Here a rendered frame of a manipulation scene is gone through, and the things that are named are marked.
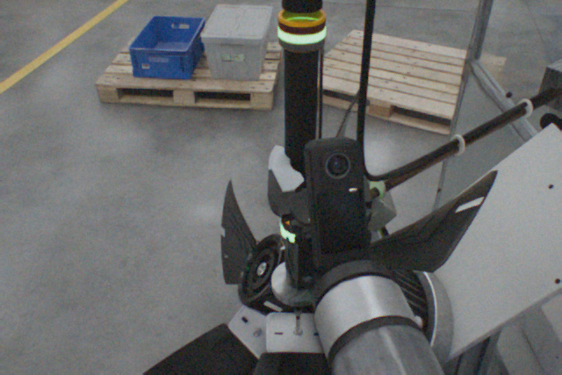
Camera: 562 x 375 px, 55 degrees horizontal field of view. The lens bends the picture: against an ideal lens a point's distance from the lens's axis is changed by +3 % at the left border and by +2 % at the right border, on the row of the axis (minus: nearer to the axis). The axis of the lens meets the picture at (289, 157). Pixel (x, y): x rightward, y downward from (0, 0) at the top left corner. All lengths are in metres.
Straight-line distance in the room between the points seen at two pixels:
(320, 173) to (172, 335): 1.92
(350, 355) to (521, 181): 0.61
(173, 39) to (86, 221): 1.87
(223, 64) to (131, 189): 1.12
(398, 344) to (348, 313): 0.04
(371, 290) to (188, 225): 2.34
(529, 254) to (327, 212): 0.48
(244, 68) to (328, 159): 3.20
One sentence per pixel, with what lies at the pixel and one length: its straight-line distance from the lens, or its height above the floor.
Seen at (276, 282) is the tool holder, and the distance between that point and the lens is 0.70.
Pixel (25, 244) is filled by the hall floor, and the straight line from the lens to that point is 2.88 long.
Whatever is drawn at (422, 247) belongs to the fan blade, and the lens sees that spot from 0.60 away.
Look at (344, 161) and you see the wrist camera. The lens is 0.43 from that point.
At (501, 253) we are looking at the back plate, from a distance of 0.90.
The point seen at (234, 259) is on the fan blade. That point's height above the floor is 1.03.
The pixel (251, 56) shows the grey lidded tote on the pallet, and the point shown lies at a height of 0.34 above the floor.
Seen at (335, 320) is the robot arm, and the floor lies 1.50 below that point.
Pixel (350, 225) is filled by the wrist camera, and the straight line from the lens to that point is 0.45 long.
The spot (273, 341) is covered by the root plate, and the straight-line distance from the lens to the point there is 0.78.
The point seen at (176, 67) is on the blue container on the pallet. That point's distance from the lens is 3.70.
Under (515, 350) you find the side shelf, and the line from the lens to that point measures 1.27.
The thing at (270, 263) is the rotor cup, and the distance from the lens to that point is 0.81.
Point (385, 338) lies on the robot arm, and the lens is 0.39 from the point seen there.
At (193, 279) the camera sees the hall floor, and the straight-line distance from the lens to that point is 2.47.
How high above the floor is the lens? 1.83
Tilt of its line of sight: 36 degrees down
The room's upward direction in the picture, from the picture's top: straight up
